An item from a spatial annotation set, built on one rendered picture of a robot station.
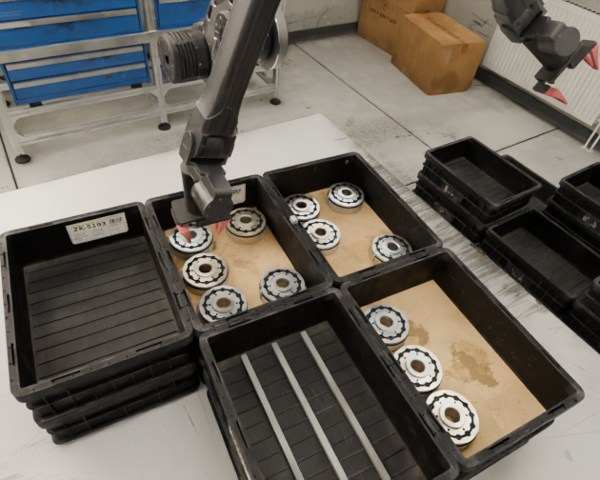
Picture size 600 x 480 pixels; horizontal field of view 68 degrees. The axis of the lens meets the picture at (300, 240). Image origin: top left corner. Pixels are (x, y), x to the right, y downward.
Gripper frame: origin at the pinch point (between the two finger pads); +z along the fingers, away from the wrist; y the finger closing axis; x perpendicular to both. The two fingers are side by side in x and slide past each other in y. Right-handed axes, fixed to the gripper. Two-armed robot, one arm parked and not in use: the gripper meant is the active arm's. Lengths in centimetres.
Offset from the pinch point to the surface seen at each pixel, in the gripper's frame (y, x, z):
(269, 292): 9.7, -14.1, 8.5
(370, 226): 45.1, -2.4, 13.0
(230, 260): 6.0, 0.1, 12.1
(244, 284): 6.3, -7.9, 11.6
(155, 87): 27, 186, 78
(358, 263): 34.8, -12.5, 12.1
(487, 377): 43, -49, 10
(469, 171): 132, 36, 52
